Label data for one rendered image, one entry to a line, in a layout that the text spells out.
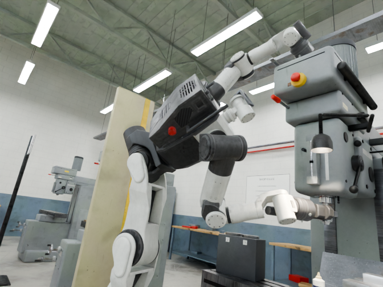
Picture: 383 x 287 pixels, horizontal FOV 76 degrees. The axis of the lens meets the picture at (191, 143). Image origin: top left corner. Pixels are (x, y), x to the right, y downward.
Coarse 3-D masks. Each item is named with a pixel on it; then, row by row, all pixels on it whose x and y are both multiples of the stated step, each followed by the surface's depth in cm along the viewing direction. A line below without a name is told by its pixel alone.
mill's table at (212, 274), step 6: (204, 270) 126; (210, 270) 128; (204, 276) 125; (210, 276) 122; (216, 276) 120; (222, 276) 118; (228, 276) 119; (234, 276) 121; (204, 282) 124; (210, 282) 121; (216, 282) 119; (222, 282) 116; (228, 282) 114; (234, 282) 111; (240, 282) 110; (246, 282) 111; (252, 282) 112; (258, 282) 114; (264, 282) 115; (270, 282) 118; (276, 282) 118
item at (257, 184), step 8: (248, 176) 645; (256, 176) 626; (264, 176) 609; (272, 176) 593; (280, 176) 577; (288, 176) 562; (248, 184) 637; (256, 184) 619; (264, 184) 602; (272, 184) 586; (280, 184) 571; (288, 184) 557; (248, 192) 630; (256, 192) 613; (288, 192) 551; (248, 200) 624; (264, 208) 584
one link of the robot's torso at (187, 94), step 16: (192, 80) 99; (176, 96) 98; (192, 96) 88; (208, 96) 96; (160, 112) 105; (176, 112) 91; (192, 112) 91; (208, 112) 92; (224, 112) 104; (160, 128) 93; (176, 128) 94; (192, 128) 90; (208, 128) 91; (224, 128) 93; (160, 144) 99; (176, 144) 96; (192, 144) 96; (176, 160) 102; (192, 160) 101
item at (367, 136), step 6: (372, 126) 132; (354, 132) 112; (360, 132) 114; (366, 132) 122; (372, 132) 130; (366, 138) 120; (372, 138) 128; (372, 150) 125; (378, 150) 133; (372, 156) 126; (378, 156) 132
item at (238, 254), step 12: (228, 240) 128; (240, 240) 124; (252, 240) 120; (264, 240) 127; (228, 252) 126; (240, 252) 123; (252, 252) 119; (264, 252) 125; (216, 264) 129; (228, 264) 124; (240, 264) 121; (252, 264) 117; (264, 264) 124; (240, 276) 119; (252, 276) 115; (264, 276) 123
